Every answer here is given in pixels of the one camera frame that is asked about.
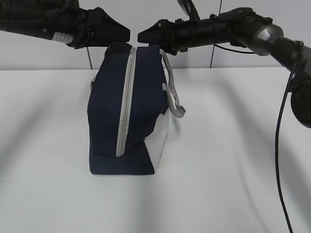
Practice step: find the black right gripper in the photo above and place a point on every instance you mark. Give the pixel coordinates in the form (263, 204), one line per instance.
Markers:
(173, 37)

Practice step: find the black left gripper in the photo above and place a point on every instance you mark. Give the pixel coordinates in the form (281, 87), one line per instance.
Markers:
(94, 28)

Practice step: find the navy and white lunch bag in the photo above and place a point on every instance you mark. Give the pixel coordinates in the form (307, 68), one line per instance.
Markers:
(131, 100)

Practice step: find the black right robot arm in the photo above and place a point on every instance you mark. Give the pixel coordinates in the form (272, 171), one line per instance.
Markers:
(241, 27)

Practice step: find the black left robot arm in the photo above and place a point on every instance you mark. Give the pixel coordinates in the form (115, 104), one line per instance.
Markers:
(61, 21)

